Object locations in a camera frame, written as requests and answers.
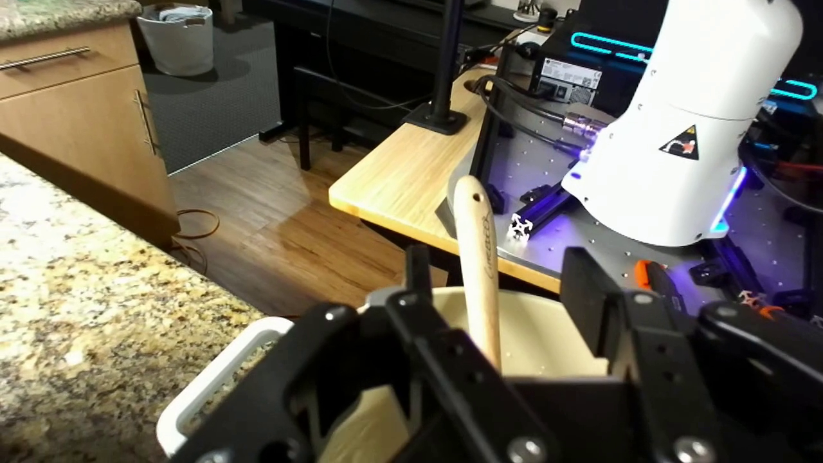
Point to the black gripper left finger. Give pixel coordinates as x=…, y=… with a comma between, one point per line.
x=280, y=390

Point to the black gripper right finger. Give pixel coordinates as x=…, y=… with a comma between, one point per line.
x=731, y=385

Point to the wooden spoon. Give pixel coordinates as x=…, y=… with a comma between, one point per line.
x=476, y=247

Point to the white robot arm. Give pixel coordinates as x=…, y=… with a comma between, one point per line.
x=667, y=171

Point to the wooden work table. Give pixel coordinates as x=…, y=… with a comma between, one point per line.
x=402, y=182

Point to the white waste bin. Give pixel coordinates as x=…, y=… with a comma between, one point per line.
x=177, y=40

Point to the wooden lower cabinet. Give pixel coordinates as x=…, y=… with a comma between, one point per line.
x=79, y=110

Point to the white pot with handles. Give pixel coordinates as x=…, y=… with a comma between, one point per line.
x=542, y=358

